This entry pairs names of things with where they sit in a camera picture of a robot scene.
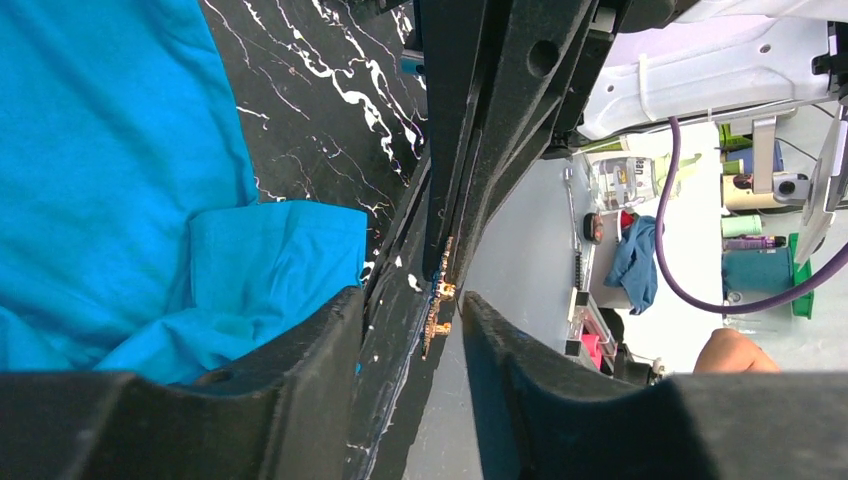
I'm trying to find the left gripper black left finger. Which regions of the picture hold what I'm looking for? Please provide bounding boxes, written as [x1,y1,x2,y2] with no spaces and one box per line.
[1,287,363,479]

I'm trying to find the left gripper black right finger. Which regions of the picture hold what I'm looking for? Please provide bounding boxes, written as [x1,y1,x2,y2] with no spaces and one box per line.
[461,292,847,479]

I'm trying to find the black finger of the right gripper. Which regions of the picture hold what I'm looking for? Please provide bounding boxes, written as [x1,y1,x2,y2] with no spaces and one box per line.
[447,0,621,286]
[419,1,490,282]

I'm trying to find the blue garment cloth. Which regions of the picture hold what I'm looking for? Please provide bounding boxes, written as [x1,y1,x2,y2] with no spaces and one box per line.
[1,1,367,384]

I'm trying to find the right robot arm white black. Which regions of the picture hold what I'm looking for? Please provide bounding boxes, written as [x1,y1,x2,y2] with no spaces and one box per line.
[416,1,847,283]

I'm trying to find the clear plastic bottle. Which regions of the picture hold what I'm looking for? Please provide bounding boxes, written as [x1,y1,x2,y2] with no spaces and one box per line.
[588,152,662,212]

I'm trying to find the blue rag outside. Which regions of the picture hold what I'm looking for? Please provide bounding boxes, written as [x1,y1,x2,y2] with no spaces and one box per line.
[603,216,658,315]

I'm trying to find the green plastic bin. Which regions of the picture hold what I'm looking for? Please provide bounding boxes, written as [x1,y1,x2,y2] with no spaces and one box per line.
[788,232,815,319]

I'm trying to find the aluminium rail frame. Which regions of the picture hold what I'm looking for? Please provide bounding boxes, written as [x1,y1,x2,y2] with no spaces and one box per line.
[562,166,617,376]

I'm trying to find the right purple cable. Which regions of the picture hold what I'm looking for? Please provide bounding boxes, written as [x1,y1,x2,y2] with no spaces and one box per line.
[654,115,848,317]

